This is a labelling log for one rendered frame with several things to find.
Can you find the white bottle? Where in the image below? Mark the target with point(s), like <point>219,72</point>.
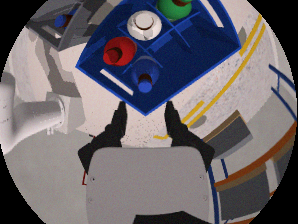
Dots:
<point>141,27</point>

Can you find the blue crate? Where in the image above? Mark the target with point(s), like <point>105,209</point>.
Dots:
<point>211,45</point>

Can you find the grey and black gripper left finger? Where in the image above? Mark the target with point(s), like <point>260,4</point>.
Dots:
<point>108,138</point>

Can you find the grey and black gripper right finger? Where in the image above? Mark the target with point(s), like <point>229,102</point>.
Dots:
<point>181,135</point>

